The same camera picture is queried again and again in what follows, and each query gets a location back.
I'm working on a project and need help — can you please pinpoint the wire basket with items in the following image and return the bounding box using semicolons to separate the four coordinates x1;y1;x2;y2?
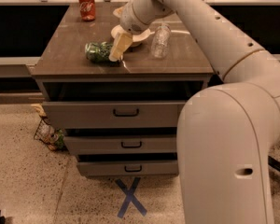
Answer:
34;119;66;151

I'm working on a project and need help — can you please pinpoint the bottom grey drawer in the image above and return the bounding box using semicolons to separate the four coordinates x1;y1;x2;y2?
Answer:
77;161;178;176

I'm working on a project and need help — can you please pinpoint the green soda can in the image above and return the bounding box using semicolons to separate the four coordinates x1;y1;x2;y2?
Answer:
85;42;123;63

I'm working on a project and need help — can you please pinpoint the white paper bowl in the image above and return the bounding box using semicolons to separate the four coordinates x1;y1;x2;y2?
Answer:
111;25;150;47

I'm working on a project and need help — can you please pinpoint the grey drawer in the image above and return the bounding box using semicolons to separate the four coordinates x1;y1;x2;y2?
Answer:
77;161;178;176
43;101;185;129
64;135;176;156

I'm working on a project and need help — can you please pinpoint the grey drawer cabinet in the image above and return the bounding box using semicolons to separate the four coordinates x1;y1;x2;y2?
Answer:
31;5;214;103

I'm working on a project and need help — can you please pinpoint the clear plastic bottle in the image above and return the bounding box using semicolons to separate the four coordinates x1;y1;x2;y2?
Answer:
150;23;171;59

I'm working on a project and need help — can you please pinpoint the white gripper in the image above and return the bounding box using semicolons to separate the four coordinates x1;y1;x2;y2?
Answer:
109;0;173;62

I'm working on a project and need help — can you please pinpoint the red cola can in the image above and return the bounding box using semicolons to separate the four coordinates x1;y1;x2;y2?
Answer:
78;0;95;21

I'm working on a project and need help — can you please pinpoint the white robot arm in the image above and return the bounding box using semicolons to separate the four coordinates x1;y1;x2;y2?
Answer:
120;0;280;224

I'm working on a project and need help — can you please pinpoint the top grey drawer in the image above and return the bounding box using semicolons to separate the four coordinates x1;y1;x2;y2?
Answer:
43;101;185;129

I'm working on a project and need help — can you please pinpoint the blue tape cross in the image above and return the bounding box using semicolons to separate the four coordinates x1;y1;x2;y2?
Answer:
116;177;147;218

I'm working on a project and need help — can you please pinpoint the middle grey drawer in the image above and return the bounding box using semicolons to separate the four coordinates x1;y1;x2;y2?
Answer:
64;135;176;156

